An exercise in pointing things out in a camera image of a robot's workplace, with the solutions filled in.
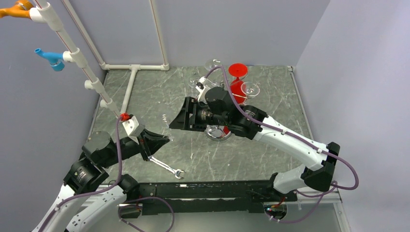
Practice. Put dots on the silver double open wrench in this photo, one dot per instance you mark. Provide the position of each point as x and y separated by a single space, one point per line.
176 172

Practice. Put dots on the clear wine glass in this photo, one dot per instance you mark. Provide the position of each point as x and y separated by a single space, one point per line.
250 89
193 80
166 123
212 63

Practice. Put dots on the blue pipe fitting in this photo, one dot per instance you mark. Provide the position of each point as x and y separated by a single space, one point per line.
55 60

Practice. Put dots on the chrome wine glass rack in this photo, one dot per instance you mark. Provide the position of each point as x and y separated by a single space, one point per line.
219 102

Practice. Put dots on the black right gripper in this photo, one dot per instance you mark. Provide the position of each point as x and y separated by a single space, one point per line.
183 121

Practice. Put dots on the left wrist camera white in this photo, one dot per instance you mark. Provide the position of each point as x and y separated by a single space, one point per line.
132 125

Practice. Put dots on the clear wine glass back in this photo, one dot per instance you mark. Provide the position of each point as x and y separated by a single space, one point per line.
212 63

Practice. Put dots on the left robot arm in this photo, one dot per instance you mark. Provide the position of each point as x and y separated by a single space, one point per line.
79 204

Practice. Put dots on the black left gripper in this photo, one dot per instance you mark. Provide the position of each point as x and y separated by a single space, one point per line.
151 141

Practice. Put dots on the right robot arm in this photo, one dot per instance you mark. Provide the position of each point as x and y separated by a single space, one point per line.
318 160

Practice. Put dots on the red plastic wine glass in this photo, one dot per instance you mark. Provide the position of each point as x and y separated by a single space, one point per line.
238 71

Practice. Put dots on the orange pipe fitting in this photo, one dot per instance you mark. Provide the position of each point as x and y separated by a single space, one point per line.
20 9

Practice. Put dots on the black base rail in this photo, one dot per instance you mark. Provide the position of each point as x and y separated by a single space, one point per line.
197 197

